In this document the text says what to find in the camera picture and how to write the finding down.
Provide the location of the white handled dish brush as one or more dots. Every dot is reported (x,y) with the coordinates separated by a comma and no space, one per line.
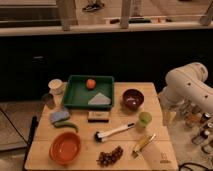
(100,136)

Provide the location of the green plastic cup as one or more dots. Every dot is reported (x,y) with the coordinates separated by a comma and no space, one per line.
(144,119)

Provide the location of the green plastic tray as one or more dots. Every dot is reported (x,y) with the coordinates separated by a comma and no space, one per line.
(77,95)

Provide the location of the green chili pepper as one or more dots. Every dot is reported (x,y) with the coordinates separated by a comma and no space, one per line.
(66,124)

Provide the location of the orange fruit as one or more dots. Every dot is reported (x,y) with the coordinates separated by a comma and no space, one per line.
(90,83)

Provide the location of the wooden block with dark top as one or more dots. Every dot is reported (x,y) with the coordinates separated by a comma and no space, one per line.
(98,116)

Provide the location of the grey triangular cloth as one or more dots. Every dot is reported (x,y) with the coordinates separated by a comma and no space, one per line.
(99,99)

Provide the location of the red orange bowl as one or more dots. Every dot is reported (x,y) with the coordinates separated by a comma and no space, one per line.
(65,148)

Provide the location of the white paper cup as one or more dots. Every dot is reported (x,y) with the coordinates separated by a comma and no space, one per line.
(55,86)

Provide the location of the bunch of dark grapes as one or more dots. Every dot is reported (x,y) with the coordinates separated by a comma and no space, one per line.
(109,158)

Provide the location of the dark metal cup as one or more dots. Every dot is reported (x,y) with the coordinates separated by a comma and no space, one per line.
(48,100)

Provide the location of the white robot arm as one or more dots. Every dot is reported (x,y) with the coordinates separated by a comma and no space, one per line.
(186,83)

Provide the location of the dark maroon bowl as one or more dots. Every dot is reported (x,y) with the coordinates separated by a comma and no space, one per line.
(132,99)

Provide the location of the blue sponge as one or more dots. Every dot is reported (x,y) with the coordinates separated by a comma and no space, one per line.
(59,116)

